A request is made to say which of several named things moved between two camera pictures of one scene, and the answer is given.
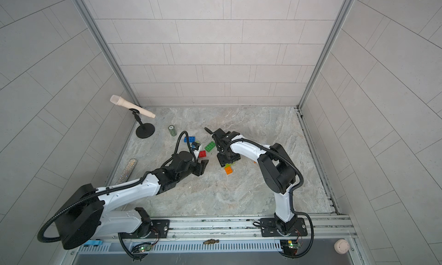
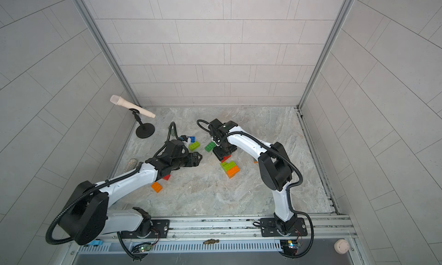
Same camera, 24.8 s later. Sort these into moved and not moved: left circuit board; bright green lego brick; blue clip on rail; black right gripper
Moved: black right gripper
Not moved: left circuit board; bright green lego brick; blue clip on rail
